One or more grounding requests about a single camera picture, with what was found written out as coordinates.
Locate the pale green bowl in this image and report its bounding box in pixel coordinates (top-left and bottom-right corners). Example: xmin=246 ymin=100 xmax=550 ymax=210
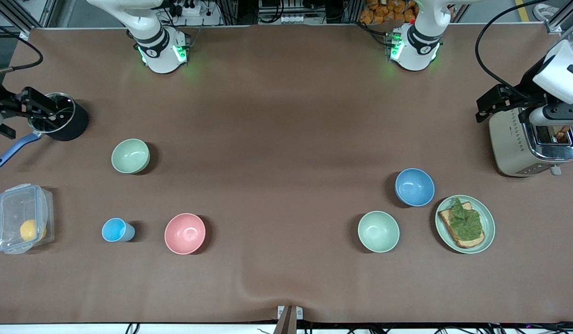
xmin=358 ymin=211 xmax=400 ymax=253
xmin=111 ymin=139 xmax=151 ymax=174

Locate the blue bowl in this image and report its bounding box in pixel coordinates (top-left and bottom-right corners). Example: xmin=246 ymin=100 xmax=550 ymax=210
xmin=395 ymin=168 xmax=435 ymax=207

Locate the pink bowl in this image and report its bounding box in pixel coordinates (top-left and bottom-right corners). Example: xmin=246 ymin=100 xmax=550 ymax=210
xmin=165 ymin=213 xmax=206 ymax=255

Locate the glass pot lid blue knob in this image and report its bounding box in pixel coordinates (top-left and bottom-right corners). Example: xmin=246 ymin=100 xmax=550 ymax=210
xmin=28 ymin=92 xmax=76 ymax=134

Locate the beige chrome toaster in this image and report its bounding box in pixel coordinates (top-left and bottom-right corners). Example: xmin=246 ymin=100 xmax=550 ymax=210
xmin=489 ymin=108 xmax=573 ymax=178

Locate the clear plastic lidded container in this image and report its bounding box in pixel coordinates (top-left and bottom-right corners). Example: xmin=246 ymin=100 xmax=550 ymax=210
xmin=0 ymin=183 xmax=55 ymax=255

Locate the yellow lemon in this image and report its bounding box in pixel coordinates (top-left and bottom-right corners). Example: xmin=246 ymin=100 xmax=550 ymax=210
xmin=20 ymin=219 xmax=47 ymax=242

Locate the pale green plate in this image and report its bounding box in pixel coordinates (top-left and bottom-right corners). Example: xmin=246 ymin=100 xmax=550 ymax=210
xmin=435 ymin=194 xmax=496 ymax=255

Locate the green lettuce leaf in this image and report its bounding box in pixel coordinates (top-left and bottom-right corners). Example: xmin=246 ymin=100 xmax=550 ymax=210
xmin=449 ymin=198 xmax=483 ymax=242

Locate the light blue cup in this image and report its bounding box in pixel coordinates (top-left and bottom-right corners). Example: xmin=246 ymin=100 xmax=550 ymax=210
xmin=102 ymin=218 xmax=135 ymax=243

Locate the bread slice with crust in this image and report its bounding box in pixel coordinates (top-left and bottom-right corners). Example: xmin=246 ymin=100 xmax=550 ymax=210
xmin=438 ymin=201 xmax=485 ymax=249

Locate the bag of orange snacks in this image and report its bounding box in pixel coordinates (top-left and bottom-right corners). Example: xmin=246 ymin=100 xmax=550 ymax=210
xmin=359 ymin=0 xmax=418 ymax=26

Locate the white power strip with plugs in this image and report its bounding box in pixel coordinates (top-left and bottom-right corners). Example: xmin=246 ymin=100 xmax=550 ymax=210
xmin=168 ymin=0 xmax=222 ymax=26

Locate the brown table mat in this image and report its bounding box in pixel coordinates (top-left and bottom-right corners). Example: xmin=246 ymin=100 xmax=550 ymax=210
xmin=0 ymin=23 xmax=573 ymax=325

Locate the black pot blue handle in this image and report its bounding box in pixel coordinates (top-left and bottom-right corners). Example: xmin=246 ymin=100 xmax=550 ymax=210
xmin=0 ymin=92 xmax=89 ymax=169

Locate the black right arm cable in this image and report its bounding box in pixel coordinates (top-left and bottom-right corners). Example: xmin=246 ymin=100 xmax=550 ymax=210
xmin=0 ymin=22 xmax=44 ymax=77

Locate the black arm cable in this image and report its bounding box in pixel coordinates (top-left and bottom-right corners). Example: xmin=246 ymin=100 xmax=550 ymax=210
xmin=0 ymin=22 xmax=44 ymax=77
xmin=475 ymin=0 xmax=560 ymax=101

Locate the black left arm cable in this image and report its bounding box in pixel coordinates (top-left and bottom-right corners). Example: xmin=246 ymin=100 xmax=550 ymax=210
xmin=475 ymin=0 xmax=560 ymax=101

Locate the aluminium frame rail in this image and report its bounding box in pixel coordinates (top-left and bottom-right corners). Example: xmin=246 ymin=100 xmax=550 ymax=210
xmin=0 ymin=0 xmax=60 ymax=40
xmin=544 ymin=0 xmax=573 ymax=34

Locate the metal table edge bracket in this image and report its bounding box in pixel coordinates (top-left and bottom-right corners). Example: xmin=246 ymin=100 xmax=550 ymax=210
xmin=277 ymin=305 xmax=304 ymax=334

